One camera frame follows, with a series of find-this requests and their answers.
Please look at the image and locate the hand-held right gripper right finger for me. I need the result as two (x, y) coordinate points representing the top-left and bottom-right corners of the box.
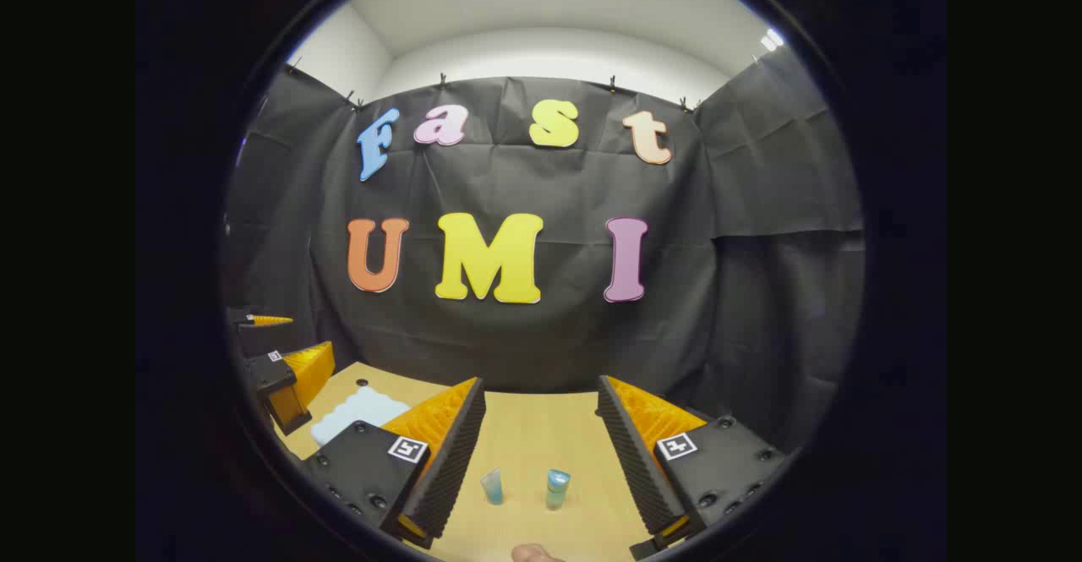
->
(597, 374), (789, 561)

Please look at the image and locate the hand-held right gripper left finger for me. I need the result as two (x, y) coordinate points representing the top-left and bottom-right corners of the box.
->
(300, 376), (488, 550)

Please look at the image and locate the light blue suitcase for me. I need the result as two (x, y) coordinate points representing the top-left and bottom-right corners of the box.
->
(310, 385), (413, 447)

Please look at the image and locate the black backdrop cloth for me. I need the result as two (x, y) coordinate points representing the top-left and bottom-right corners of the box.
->
(224, 45), (865, 453)

